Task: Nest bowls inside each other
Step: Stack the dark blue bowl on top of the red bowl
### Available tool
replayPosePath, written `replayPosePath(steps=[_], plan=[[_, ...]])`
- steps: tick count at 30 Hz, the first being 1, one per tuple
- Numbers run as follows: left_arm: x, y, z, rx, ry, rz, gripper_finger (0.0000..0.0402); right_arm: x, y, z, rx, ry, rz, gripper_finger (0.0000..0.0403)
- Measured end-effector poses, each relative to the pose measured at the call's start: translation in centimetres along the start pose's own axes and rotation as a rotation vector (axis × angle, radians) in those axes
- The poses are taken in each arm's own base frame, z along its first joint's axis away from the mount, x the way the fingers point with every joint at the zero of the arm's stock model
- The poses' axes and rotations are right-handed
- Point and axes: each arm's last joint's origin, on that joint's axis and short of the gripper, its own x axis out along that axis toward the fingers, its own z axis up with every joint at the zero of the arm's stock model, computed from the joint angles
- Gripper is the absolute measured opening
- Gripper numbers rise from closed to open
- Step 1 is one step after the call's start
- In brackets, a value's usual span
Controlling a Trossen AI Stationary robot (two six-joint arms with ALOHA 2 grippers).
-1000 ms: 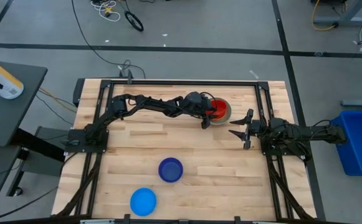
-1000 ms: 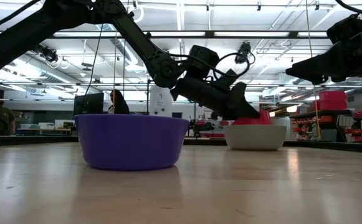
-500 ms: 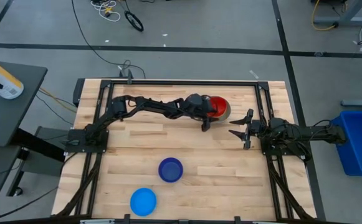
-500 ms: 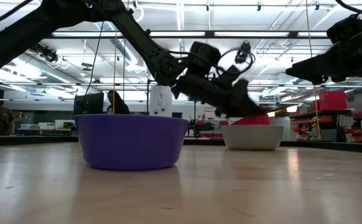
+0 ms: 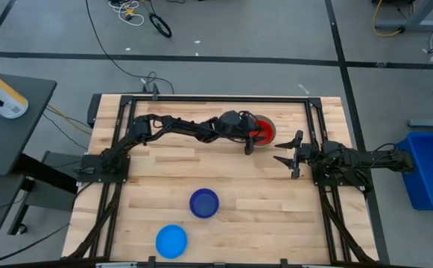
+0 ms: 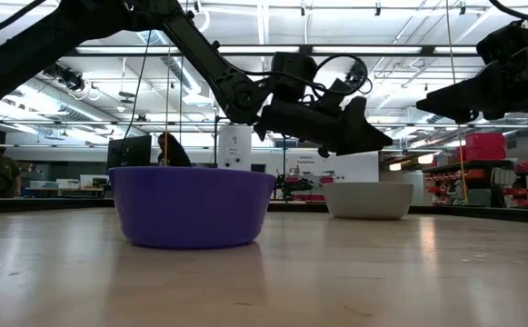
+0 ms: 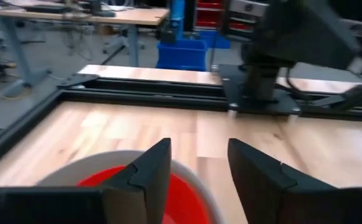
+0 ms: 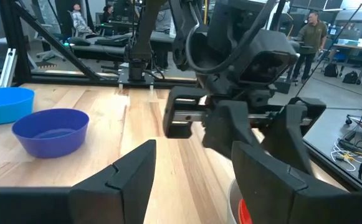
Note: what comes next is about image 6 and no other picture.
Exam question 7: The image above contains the white looped cable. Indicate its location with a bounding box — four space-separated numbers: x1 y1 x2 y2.
194 7 212 34

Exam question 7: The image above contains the red storage bin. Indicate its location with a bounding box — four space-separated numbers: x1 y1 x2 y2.
455 145 508 162
464 132 507 148

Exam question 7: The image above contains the white pillar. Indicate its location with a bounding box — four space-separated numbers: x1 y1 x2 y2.
217 124 254 173

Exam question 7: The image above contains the black overhead camera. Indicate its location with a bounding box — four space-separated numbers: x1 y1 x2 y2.
344 61 374 96

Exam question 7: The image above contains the dark blue bowl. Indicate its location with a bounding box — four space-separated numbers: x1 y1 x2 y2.
107 165 277 250

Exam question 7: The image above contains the yellow hanging cable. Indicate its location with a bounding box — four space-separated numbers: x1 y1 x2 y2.
444 0 470 205
163 45 173 167

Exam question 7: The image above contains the black hanging cable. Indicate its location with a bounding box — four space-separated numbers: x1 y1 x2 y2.
178 54 186 145
120 29 152 142

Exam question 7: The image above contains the black aluminium table frame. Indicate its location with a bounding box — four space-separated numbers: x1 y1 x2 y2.
0 194 528 226

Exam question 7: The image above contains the black storage shelf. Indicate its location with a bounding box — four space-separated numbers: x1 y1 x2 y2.
422 158 528 209

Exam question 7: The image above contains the black beam with light bars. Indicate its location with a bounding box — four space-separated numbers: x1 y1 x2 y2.
0 44 503 58

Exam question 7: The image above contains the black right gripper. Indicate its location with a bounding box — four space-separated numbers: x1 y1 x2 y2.
415 3 528 124

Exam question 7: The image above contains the large grey bowl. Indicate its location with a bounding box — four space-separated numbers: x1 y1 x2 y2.
322 182 414 221

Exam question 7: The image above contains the black computer monitor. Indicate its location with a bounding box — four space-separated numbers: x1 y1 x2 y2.
105 134 153 173

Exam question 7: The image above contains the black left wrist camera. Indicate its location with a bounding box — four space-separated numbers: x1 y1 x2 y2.
270 51 320 104

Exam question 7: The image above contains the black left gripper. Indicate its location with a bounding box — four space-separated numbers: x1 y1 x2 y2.
253 77 394 159

